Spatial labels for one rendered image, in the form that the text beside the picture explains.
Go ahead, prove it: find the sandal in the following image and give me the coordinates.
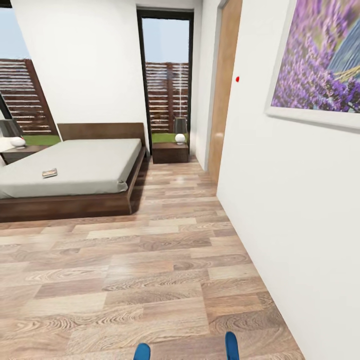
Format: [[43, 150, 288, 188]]
[[133, 343, 151, 360], [225, 331, 240, 360]]

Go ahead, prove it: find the hardback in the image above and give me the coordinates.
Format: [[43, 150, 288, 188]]
[[42, 168, 58, 178]]

